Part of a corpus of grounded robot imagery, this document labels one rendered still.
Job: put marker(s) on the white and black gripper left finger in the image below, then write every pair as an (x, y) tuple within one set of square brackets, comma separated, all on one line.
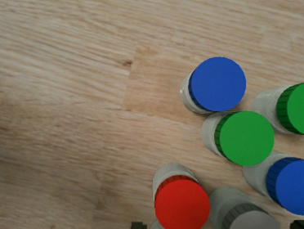
[(138, 225)]

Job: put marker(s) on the green-capped bottle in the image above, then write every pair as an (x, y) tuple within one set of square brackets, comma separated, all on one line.
[(243, 137), (283, 107)]

